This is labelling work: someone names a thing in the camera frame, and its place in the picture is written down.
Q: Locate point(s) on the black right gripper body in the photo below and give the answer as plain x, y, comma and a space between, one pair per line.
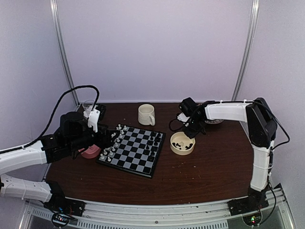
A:
196, 128

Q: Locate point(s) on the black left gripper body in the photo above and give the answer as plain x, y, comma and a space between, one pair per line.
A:
100, 142

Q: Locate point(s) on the cream bowl of black pieces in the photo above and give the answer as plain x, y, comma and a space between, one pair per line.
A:
182, 145

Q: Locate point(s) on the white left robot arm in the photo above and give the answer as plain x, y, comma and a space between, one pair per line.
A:
73, 136

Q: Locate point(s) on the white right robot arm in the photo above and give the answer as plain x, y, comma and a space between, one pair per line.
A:
235, 141

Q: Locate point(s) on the pink bowl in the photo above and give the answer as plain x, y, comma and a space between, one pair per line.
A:
92, 152

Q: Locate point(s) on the floral patterned saucer plate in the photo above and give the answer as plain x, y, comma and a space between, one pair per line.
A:
214, 122

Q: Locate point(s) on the black and white chessboard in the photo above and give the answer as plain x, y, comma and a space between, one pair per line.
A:
131, 155

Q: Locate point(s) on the clear glass cup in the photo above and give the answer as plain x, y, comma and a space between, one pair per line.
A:
88, 105

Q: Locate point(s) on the white ribbed ceramic mug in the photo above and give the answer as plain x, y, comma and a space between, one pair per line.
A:
146, 114

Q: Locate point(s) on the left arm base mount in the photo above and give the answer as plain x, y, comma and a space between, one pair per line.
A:
64, 211

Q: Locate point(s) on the aluminium front rail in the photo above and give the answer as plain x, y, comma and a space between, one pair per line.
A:
209, 215

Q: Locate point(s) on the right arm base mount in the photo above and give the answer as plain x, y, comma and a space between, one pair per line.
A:
249, 208

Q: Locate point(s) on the aluminium frame post right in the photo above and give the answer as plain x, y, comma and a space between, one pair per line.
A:
247, 49

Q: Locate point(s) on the aluminium frame post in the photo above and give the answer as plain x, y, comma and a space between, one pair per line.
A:
63, 55
247, 49

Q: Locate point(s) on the aluminium frame post left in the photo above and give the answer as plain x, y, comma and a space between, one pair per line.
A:
63, 55

